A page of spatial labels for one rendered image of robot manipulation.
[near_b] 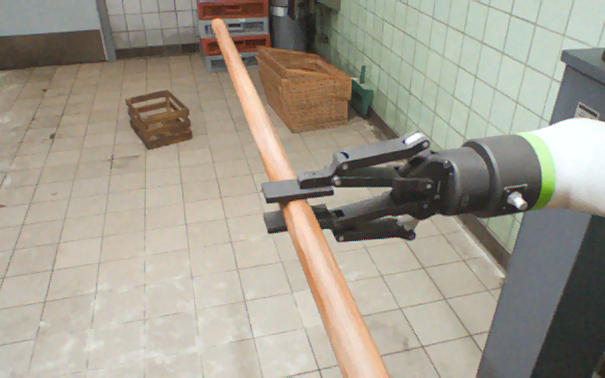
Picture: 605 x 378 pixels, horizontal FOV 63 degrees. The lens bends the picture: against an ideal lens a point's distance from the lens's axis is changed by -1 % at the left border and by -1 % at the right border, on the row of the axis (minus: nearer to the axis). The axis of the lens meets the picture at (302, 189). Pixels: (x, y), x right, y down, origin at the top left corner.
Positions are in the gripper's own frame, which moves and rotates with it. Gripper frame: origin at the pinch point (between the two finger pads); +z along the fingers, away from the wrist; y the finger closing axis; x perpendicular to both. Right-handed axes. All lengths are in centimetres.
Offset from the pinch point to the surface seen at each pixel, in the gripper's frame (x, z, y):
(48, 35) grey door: 448, 123, 92
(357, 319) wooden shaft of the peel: -18.1, -0.3, -1.6
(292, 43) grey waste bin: 396, -90, 101
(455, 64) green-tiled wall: 166, -117, 48
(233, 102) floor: 318, -25, 119
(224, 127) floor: 275, -14, 119
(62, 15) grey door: 448, 107, 75
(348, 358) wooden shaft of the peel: -21.1, 1.4, -1.3
